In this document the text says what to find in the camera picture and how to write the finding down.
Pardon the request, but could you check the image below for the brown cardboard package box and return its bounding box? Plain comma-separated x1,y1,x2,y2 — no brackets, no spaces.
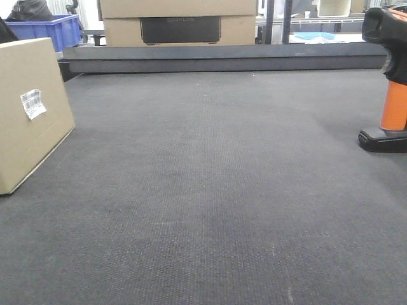
1,38,75,195

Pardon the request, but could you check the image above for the orange black barcode scanner gun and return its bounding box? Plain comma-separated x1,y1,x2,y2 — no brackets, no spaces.
358,4,406,153

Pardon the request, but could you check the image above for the large Ecoflow cardboard box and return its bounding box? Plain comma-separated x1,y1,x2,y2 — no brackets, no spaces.
104,15,256,47

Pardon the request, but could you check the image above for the upper stacked cardboard box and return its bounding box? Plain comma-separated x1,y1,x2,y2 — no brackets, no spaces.
100,0,256,18

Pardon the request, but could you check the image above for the beige box on shelf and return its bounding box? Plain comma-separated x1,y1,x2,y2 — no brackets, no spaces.
317,0,351,18

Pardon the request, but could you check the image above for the light blue tray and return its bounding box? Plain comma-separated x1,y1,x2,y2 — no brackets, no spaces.
289,32,336,43

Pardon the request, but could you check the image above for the black vertical pole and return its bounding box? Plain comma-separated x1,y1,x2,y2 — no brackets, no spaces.
282,0,293,44
264,0,275,45

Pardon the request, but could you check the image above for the white barcode label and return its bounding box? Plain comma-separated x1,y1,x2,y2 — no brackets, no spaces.
20,89,46,120

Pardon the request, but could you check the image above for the blue plastic bin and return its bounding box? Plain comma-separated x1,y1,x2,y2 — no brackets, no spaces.
6,15,81,52

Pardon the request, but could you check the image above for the black garment at left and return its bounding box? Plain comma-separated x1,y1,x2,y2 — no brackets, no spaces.
0,18,19,44

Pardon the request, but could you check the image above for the black bag in bin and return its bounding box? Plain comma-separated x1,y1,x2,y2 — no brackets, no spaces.
6,0,53,22

